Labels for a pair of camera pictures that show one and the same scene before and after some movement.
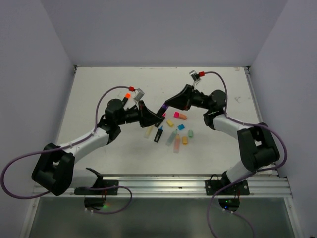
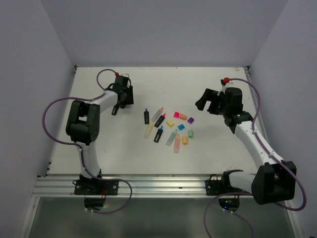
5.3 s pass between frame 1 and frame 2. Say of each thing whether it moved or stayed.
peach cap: stayed
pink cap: stayed
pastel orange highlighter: stayed
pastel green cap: stayed
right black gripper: moved
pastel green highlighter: stayed
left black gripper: moved
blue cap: stayed
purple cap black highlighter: moved
